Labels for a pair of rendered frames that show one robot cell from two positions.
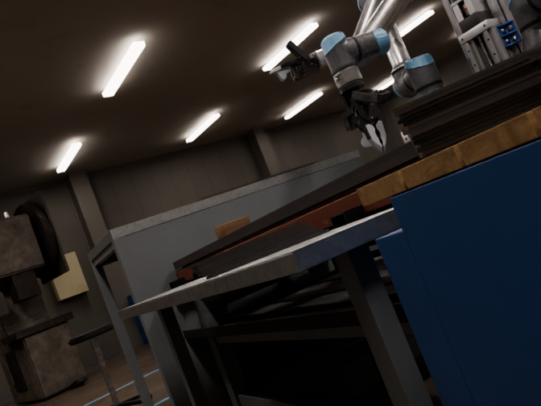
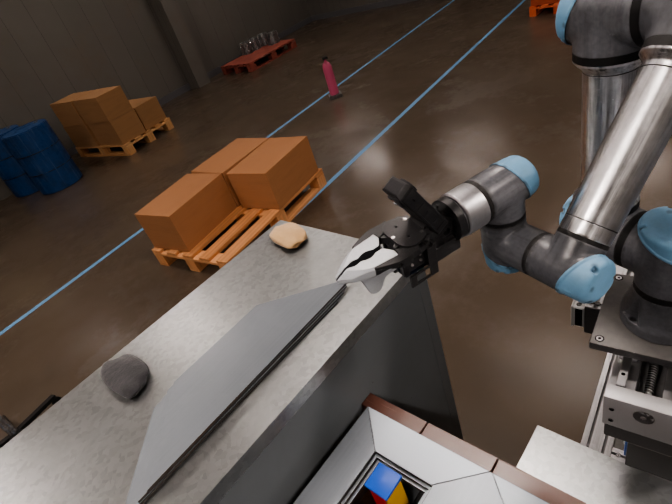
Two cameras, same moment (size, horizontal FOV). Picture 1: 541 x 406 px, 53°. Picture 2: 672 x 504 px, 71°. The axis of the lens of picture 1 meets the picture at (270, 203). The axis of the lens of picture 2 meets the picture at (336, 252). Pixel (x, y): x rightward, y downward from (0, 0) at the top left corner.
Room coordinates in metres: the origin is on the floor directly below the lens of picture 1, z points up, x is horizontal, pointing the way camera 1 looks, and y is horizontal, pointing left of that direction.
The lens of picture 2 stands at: (1.76, -0.13, 1.85)
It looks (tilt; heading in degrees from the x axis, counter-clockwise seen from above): 34 degrees down; 351
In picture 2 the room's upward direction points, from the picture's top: 20 degrees counter-clockwise
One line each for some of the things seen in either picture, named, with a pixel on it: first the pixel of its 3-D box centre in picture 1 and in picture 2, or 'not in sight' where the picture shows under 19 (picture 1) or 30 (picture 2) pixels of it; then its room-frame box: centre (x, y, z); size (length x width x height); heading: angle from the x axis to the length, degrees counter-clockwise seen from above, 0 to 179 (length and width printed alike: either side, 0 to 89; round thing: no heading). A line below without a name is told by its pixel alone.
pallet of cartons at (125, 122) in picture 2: not in sight; (112, 116); (9.68, 1.17, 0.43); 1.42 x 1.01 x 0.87; 35
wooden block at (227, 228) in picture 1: (233, 228); not in sight; (1.92, 0.15, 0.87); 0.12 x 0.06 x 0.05; 130
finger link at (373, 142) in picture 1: (369, 141); not in sight; (1.53, -0.32, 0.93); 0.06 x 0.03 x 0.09; 30
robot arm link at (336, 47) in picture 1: (339, 54); not in sight; (1.53, -0.34, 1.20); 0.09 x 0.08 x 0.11; 103
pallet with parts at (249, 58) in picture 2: not in sight; (257, 50); (11.88, -1.59, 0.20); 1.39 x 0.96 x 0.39; 125
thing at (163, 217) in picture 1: (226, 204); (185, 388); (2.69, 0.20, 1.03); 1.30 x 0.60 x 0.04; 120
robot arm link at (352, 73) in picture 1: (348, 80); not in sight; (1.53, -0.33, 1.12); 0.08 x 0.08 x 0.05
